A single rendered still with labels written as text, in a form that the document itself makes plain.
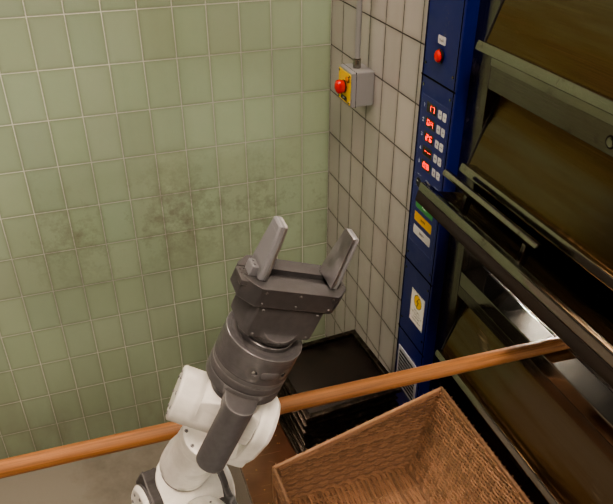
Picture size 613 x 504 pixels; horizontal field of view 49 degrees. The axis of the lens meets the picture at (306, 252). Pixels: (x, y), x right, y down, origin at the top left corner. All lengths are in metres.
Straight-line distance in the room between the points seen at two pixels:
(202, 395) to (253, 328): 0.12
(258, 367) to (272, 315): 0.06
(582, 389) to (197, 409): 0.84
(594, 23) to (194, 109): 1.34
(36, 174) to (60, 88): 0.29
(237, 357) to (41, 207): 1.65
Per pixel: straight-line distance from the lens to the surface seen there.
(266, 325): 0.68
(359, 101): 1.96
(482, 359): 1.36
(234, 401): 0.72
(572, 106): 1.25
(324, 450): 1.77
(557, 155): 1.32
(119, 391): 2.74
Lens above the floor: 2.07
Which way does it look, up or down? 32 degrees down
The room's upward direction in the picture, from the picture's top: straight up
